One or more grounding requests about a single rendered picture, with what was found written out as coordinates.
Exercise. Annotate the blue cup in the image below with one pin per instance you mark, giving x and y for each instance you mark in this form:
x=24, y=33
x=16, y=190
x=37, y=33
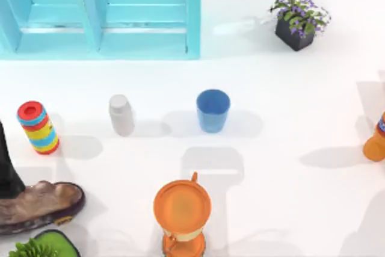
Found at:
x=213, y=115

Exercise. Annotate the white bottle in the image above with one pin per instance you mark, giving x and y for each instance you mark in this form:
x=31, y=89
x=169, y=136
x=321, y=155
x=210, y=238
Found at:
x=121, y=118

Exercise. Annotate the orange hourglass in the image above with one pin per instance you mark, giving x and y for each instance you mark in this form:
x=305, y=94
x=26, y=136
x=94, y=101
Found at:
x=180, y=209

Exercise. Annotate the light blue rack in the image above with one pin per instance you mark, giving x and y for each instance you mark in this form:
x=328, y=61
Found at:
x=144, y=13

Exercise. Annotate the purple flowers in black pot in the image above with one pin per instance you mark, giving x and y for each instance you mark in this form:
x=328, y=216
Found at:
x=296, y=32

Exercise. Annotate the red yellow blue striped can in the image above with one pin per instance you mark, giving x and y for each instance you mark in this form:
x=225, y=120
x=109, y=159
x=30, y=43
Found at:
x=39, y=130

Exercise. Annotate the brown shoe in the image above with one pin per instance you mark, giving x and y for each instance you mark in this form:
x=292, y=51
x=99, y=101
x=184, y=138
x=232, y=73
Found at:
x=42, y=206

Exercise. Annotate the orange bottle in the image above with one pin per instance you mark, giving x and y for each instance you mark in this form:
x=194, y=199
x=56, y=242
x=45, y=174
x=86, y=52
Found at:
x=376, y=145

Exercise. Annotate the green plant in green pot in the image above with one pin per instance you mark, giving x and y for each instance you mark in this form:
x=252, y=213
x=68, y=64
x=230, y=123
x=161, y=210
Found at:
x=51, y=243

